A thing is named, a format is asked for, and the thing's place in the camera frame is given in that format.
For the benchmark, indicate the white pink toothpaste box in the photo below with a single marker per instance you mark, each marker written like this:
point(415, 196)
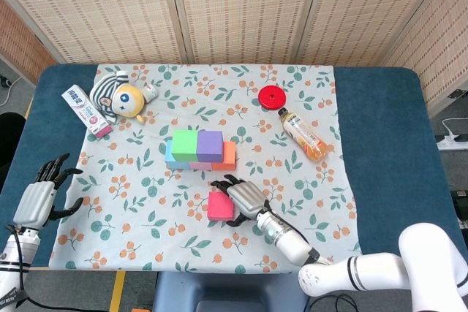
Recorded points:
point(86, 111)

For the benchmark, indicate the woven bamboo folding screen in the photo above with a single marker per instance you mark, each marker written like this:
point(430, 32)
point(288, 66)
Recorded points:
point(237, 8)

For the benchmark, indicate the white power strip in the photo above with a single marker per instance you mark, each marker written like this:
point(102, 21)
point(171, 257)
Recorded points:
point(453, 142)

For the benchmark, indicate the yellow striped plush toy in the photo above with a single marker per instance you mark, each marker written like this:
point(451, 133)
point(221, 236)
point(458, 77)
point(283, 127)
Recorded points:
point(124, 100)

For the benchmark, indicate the blue foam cube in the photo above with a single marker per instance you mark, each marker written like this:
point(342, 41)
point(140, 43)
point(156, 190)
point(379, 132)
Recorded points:
point(169, 155)

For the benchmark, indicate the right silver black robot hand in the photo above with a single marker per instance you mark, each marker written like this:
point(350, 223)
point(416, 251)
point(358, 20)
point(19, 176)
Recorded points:
point(246, 197)

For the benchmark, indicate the red foam cube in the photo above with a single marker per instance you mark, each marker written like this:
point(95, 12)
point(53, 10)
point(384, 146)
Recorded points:
point(219, 207)

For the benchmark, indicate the orange foam cube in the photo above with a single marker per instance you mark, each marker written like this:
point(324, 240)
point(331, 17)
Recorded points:
point(228, 156)

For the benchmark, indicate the purple foam cube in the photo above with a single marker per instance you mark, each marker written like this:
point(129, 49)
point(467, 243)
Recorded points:
point(209, 145)

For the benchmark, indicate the teal table cover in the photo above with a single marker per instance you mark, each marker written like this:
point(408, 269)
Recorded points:
point(384, 125)

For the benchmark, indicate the red round disc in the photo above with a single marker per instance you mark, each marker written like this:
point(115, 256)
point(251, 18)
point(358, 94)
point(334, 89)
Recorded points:
point(265, 100)

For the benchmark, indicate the orange drink plastic bottle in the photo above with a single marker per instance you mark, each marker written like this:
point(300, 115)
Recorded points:
point(303, 134)

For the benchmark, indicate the metal screen hinge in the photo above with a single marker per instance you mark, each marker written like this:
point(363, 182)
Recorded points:
point(456, 94)

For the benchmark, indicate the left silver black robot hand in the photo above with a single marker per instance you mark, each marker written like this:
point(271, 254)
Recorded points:
point(34, 202)

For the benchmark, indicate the pink foam cube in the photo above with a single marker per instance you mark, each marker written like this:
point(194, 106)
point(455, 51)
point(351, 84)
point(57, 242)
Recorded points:
point(200, 166)

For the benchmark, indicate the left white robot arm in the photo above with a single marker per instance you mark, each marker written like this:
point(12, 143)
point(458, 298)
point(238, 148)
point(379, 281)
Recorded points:
point(14, 264)

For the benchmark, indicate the floral fruit print tablecloth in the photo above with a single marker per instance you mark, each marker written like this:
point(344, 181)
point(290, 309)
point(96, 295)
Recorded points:
point(146, 239)

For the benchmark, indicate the black floor box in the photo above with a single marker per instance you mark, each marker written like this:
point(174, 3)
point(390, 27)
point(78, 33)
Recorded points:
point(461, 197)

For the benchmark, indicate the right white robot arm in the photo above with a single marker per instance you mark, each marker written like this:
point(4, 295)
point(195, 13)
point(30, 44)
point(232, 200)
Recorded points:
point(365, 264)

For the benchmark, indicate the green foam cube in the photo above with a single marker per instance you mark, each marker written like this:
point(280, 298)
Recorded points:
point(184, 145)

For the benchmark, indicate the small white plastic bottle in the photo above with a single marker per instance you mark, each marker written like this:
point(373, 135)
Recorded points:
point(150, 93)

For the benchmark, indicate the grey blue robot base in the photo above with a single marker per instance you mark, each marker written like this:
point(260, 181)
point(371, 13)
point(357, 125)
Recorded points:
point(230, 290)

